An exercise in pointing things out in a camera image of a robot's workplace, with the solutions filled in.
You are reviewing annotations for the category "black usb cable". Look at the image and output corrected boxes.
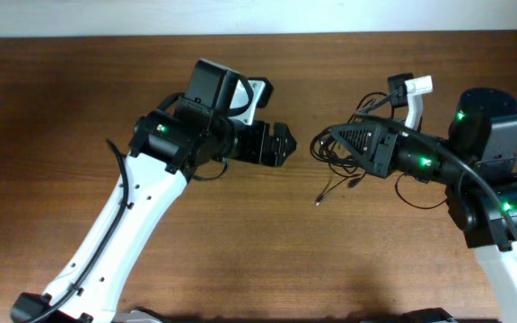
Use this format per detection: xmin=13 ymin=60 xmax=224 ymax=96
xmin=309 ymin=92 xmax=392 ymax=207

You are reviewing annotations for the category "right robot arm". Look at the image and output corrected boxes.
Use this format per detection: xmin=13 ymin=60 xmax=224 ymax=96
xmin=321 ymin=88 xmax=517 ymax=322

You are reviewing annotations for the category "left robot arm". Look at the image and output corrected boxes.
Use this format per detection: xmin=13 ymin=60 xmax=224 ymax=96
xmin=10 ymin=59 xmax=296 ymax=323

